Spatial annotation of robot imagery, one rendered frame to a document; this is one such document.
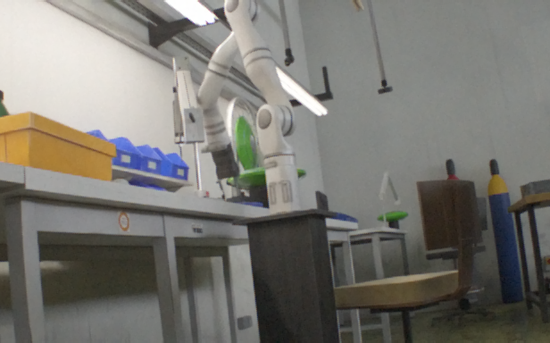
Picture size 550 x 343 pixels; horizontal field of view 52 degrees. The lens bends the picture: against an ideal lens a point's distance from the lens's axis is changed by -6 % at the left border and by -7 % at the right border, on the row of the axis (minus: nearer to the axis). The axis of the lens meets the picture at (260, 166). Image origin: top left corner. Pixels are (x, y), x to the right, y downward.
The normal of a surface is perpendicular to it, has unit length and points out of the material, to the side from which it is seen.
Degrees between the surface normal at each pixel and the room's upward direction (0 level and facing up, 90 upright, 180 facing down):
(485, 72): 90
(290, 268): 90
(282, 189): 90
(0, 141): 94
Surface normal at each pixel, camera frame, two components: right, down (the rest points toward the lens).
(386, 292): -0.77, -0.03
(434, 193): 0.38, -0.20
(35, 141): 0.97, -0.07
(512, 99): -0.35, -0.12
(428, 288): 0.63, -0.20
